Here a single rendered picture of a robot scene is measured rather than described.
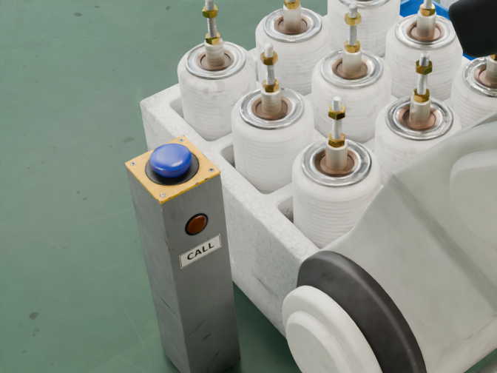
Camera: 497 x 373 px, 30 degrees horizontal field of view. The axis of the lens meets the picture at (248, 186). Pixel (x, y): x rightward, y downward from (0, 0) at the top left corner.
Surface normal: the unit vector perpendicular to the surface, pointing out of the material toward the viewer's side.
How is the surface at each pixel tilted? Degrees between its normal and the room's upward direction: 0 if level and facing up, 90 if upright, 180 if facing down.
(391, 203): 90
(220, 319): 90
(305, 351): 90
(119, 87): 0
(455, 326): 90
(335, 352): 54
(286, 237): 0
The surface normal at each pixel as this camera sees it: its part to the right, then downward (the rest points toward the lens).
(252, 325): -0.06, -0.72
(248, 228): -0.82, 0.43
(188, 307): 0.57, 0.55
